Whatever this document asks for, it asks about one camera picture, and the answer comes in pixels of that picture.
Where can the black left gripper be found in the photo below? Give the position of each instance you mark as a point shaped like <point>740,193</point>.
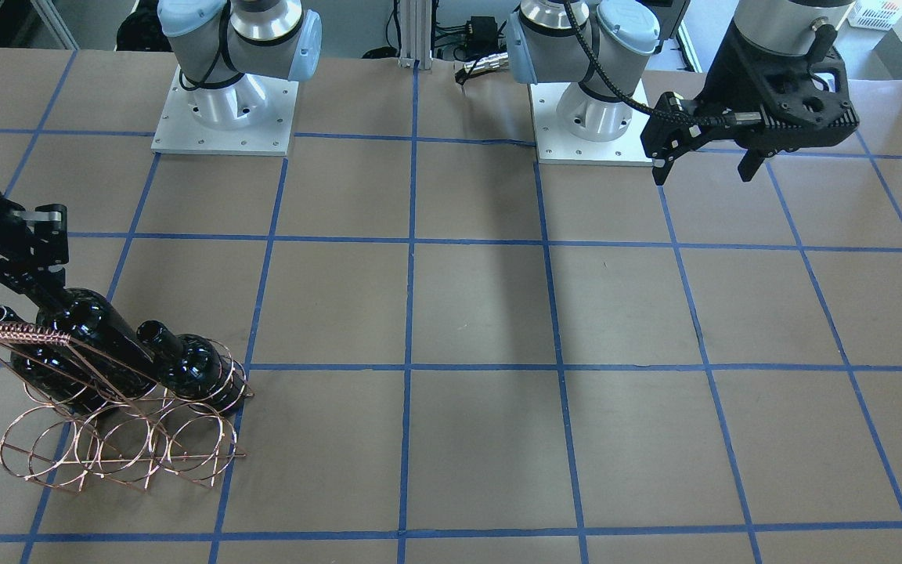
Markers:
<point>727,78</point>

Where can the dark wine bottle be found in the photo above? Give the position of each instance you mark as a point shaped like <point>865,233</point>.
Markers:
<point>108,355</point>
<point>192,367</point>

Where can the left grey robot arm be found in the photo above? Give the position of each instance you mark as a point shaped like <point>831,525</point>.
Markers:
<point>603,48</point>

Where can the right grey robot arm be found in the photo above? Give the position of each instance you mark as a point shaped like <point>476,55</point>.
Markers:
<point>239,65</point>

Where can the dark wine bottle far slot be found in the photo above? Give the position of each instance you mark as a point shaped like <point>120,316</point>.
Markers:
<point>57,379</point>

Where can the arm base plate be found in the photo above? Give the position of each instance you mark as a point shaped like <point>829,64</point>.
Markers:
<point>592,125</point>
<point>254,117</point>

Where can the copper wire wine basket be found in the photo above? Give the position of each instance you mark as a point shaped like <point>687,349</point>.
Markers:
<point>127,444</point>

